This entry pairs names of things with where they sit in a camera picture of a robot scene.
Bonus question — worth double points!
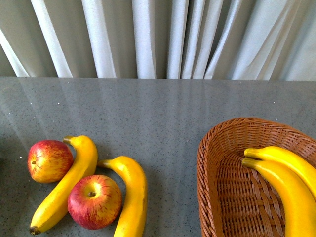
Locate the red yellow apple front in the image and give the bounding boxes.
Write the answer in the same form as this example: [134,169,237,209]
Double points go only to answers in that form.
[68,174,122,230]

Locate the red yellow apple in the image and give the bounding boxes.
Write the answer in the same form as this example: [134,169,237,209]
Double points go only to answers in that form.
[27,140,74,183]
[68,174,122,230]

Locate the yellow banana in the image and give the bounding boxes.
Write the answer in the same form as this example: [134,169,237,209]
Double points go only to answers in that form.
[97,156,148,237]
[244,146,316,198]
[29,135,98,235]
[241,158,316,237]

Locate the white pleated curtain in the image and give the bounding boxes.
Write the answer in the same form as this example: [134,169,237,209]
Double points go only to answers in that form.
[0,0,316,81]

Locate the brown wicker basket right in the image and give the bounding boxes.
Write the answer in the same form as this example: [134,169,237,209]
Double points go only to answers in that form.
[197,118,316,237]

